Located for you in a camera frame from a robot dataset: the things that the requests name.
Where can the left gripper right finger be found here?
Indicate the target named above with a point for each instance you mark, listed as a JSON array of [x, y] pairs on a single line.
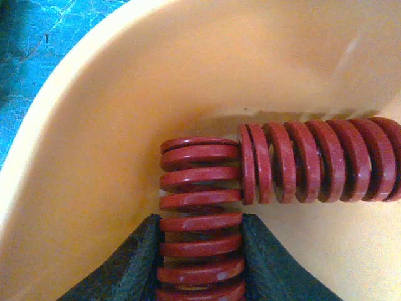
[[271, 272]]

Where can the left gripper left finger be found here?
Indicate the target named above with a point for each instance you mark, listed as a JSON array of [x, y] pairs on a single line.
[[129, 273]]

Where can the red large spring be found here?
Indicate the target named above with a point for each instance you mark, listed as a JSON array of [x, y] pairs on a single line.
[[346, 160], [202, 258]]

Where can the orange plastic tray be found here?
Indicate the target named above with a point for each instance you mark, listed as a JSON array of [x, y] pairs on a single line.
[[84, 168]]

